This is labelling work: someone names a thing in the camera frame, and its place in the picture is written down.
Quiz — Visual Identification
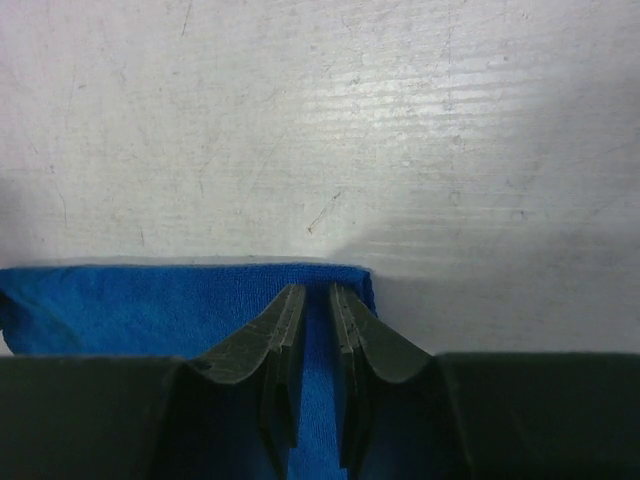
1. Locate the blue towel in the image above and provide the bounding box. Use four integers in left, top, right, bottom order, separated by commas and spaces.
1, 263, 374, 479

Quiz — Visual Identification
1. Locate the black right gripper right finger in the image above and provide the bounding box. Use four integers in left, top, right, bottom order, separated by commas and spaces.
329, 283, 430, 475

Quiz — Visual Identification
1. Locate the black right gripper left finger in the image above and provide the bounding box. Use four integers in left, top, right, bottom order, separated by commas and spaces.
197, 284, 306, 479

